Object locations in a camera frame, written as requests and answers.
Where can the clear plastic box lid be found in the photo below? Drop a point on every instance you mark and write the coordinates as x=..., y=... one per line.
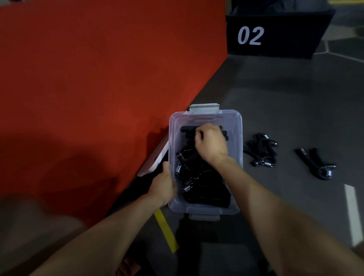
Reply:
x=155, y=159

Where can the yellow floor tape strip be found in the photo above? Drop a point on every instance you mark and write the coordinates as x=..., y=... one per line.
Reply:
x=166, y=230

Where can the person's left hand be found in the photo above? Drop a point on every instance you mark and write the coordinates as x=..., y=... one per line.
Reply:
x=162, y=187

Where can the person's foot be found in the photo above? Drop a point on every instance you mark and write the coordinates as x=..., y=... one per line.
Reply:
x=129, y=267

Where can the clear plastic storage box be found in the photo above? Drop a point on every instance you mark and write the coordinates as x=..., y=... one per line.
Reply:
x=236, y=125

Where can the black hand grip strengthener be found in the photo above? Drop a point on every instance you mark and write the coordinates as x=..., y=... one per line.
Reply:
x=187, y=129
x=315, y=165
x=260, y=162
x=263, y=140

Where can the person's left thumb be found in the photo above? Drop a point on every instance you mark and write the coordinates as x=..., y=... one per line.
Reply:
x=167, y=171

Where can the person's right hand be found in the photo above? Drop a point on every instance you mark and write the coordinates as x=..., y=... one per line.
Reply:
x=212, y=145

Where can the white floor tape strip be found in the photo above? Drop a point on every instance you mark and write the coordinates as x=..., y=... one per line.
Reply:
x=352, y=213

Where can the black bin with white print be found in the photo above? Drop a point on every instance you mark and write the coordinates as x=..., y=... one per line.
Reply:
x=284, y=34

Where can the red carpeted platform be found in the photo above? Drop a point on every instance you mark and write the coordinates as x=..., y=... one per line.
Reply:
x=99, y=85

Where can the person's leg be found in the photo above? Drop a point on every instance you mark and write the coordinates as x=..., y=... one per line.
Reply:
x=31, y=230

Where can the pile of black hand grippers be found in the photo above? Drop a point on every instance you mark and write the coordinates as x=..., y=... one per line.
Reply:
x=204, y=187

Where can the person's right fingers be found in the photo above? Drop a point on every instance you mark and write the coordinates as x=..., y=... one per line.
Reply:
x=205, y=130

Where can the person's left forearm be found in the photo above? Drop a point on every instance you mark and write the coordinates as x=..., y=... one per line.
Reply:
x=108, y=236

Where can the person's right forearm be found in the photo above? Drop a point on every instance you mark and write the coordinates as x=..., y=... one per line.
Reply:
x=278, y=224

